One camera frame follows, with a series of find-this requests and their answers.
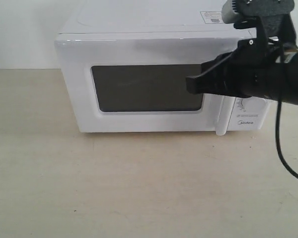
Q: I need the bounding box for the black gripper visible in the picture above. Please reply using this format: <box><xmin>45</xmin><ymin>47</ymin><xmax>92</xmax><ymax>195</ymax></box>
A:
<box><xmin>185</xmin><ymin>16</ymin><xmax>283</xmax><ymax>97</ymax></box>

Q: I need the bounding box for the white microwave door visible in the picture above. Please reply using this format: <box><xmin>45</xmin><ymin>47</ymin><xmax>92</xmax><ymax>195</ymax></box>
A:
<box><xmin>54</xmin><ymin>32</ymin><xmax>254</xmax><ymax>136</ymax></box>

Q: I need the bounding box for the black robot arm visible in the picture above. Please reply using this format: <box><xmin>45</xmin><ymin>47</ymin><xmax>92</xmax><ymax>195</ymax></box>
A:
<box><xmin>186</xmin><ymin>14</ymin><xmax>298</xmax><ymax>105</ymax></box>

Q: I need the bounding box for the white microwave oven body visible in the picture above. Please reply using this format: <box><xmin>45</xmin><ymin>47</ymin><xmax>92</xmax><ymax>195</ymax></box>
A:
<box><xmin>58</xmin><ymin>0</ymin><xmax>270</xmax><ymax>131</ymax></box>

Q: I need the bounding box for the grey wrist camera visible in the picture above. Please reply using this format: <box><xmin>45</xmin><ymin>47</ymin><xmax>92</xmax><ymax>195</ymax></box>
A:
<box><xmin>222</xmin><ymin>0</ymin><xmax>295</xmax><ymax>24</ymax></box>

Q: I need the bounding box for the black cable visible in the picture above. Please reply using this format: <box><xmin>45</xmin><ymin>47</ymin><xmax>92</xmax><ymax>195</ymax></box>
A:
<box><xmin>275</xmin><ymin>39</ymin><xmax>298</xmax><ymax>184</ymax></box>

